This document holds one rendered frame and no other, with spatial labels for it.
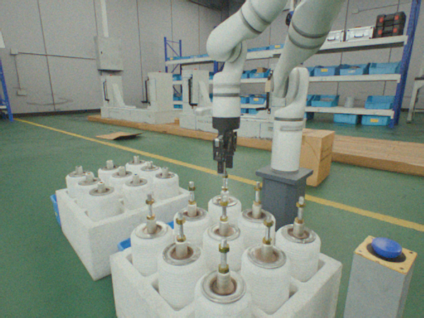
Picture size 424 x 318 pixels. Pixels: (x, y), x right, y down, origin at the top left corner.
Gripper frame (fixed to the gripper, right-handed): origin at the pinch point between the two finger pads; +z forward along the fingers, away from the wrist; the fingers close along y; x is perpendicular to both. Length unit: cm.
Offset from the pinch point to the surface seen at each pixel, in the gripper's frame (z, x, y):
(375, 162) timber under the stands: 31, -65, 149
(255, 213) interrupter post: 9.4, -10.5, -6.3
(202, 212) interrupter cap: 10.2, 2.9, -9.7
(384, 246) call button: 2.6, -34.1, -22.7
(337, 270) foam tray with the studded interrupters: 18.0, -29.9, -9.6
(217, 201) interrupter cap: 10.3, 1.9, -1.3
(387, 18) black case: -122, -104, 424
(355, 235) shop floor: 36, -41, 41
